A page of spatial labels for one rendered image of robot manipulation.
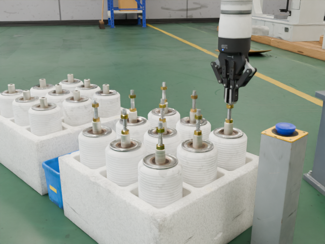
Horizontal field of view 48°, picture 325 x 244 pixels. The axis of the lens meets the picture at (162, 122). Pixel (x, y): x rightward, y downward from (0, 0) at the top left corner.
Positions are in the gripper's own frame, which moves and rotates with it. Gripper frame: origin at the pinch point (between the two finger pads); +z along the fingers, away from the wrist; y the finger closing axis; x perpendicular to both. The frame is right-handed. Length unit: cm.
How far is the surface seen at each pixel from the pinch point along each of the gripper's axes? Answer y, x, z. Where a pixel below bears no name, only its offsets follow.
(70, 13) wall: -595, 230, 13
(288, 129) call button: 19.2, -4.1, 2.2
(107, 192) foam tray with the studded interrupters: -5.9, -32.3, 18.0
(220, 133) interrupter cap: -0.8, -2.1, 9.7
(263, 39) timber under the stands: -215, 299, 31
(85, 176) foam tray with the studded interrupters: -14.6, -33.1, 17.3
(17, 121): -61, -34, 16
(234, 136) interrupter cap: 2.8, -0.9, 9.6
